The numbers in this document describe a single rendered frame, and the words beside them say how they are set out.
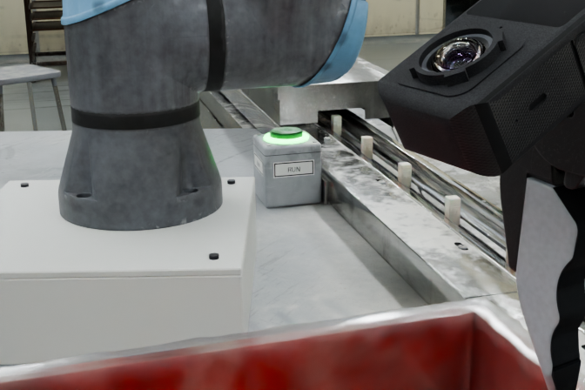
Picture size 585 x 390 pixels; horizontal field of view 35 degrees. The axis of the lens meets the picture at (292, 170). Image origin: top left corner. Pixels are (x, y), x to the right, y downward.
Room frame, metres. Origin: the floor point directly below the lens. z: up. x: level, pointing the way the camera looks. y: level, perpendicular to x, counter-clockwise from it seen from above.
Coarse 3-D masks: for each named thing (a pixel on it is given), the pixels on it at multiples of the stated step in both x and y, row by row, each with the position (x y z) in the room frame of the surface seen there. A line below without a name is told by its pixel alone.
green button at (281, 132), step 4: (276, 128) 1.10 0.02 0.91; (280, 128) 1.10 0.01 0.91; (284, 128) 1.10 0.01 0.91; (288, 128) 1.10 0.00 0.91; (292, 128) 1.10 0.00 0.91; (296, 128) 1.10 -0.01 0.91; (272, 132) 1.08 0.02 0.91; (276, 132) 1.08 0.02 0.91; (280, 132) 1.08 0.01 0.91; (284, 132) 1.08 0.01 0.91; (288, 132) 1.08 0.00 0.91; (292, 132) 1.08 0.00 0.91; (296, 132) 1.08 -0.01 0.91; (300, 132) 1.09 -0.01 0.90; (272, 136) 1.08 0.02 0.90; (276, 136) 1.08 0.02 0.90; (280, 136) 1.07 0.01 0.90; (284, 136) 1.07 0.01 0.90; (288, 136) 1.07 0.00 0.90; (292, 136) 1.07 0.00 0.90; (296, 136) 1.08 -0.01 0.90; (300, 136) 1.08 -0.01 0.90
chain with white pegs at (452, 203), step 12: (336, 120) 1.33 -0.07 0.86; (336, 132) 1.33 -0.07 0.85; (372, 144) 1.20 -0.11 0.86; (372, 156) 1.20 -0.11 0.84; (384, 168) 1.15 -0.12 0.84; (408, 168) 1.06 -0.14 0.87; (408, 180) 1.06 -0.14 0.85; (432, 204) 1.00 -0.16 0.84; (456, 204) 0.92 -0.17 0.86; (456, 216) 0.92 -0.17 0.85; (480, 240) 0.87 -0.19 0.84
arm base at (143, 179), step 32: (96, 128) 0.78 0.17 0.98; (128, 128) 0.77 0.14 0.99; (160, 128) 0.78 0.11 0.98; (192, 128) 0.81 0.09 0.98; (96, 160) 0.77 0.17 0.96; (128, 160) 0.77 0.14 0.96; (160, 160) 0.77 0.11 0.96; (192, 160) 0.80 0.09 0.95; (64, 192) 0.79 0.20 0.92; (96, 192) 0.76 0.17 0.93; (128, 192) 0.76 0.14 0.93; (160, 192) 0.76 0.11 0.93; (192, 192) 0.78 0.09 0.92; (96, 224) 0.76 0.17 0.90; (128, 224) 0.75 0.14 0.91; (160, 224) 0.76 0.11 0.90
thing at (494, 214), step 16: (336, 112) 1.44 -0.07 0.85; (352, 112) 1.39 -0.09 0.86; (368, 128) 1.29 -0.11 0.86; (384, 144) 1.22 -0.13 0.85; (400, 144) 1.19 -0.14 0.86; (416, 160) 1.11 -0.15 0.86; (432, 176) 1.06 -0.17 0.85; (448, 176) 1.03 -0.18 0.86; (464, 192) 0.97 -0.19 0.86; (480, 208) 0.93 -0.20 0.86; (496, 208) 0.91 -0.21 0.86; (496, 224) 0.90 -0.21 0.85
